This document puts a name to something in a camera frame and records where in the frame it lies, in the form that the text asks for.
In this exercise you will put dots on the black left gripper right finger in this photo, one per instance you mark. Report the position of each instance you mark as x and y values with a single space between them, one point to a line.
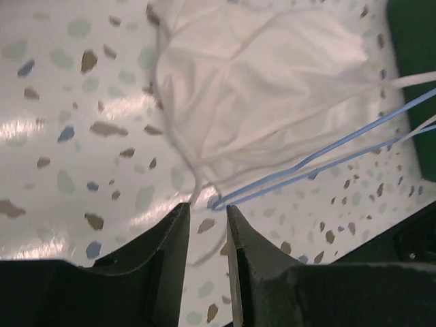
262 280

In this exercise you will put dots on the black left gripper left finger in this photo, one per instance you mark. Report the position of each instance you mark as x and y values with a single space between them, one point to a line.
141 283

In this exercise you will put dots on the light blue wire hanger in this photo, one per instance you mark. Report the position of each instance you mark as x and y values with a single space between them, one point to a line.
280 179

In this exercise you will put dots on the white tank top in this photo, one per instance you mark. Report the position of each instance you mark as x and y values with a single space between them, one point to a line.
247 92

